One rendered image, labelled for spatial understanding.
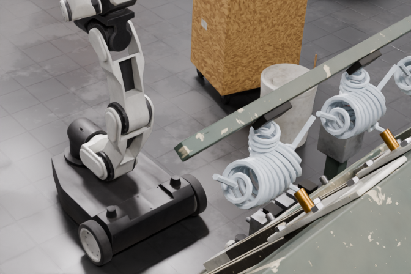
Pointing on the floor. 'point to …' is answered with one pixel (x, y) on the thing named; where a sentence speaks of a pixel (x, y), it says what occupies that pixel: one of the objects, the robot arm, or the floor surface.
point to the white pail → (268, 83)
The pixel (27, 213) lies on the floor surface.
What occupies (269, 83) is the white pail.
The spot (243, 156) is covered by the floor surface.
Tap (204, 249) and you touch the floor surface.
